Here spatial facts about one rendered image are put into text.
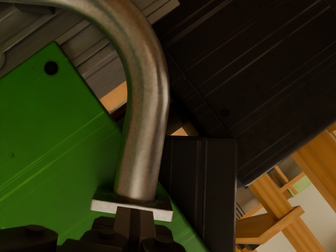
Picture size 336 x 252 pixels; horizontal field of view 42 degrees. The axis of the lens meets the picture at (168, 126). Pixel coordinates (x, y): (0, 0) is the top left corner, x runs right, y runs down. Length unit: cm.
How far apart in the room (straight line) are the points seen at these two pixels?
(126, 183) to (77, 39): 12
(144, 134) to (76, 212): 9
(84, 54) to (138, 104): 7
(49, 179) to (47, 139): 3
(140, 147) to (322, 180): 86
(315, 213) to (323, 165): 887
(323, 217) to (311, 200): 43
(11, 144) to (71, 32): 10
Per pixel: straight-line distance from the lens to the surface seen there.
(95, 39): 35
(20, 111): 34
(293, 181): 923
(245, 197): 959
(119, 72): 97
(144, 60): 29
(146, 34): 30
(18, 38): 36
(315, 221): 997
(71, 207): 34
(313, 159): 112
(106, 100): 114
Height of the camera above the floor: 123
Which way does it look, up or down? 10 degrees down
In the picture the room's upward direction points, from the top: 144 degrees clockwise
